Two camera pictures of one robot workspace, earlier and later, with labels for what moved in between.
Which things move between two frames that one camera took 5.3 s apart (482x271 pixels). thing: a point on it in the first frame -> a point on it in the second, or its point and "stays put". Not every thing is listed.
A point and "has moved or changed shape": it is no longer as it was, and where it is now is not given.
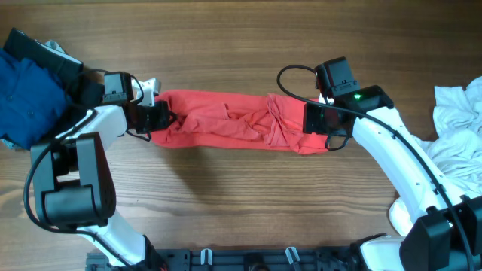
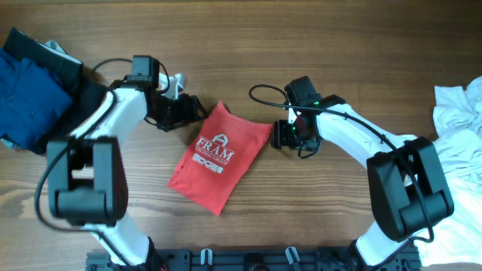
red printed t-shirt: [211, 119] has moved or changed shape
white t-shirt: [455, 150] stays put
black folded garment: [82, 89] stays put
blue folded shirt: [34, 102] stays put
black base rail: [245, 259] stays put
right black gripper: [312, 117] -> [279, 134]
